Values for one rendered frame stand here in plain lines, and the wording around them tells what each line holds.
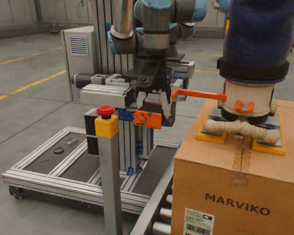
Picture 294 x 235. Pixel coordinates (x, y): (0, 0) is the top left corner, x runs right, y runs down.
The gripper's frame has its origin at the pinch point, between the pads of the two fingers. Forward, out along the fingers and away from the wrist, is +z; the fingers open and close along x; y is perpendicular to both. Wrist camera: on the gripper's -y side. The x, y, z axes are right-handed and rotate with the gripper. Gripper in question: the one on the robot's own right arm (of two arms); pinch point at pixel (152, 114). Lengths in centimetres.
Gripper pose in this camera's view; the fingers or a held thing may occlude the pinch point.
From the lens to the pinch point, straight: 82.2
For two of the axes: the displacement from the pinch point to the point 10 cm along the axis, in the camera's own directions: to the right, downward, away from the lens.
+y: 3.9, -3.9, 8.4
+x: -9.2, -1.6, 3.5
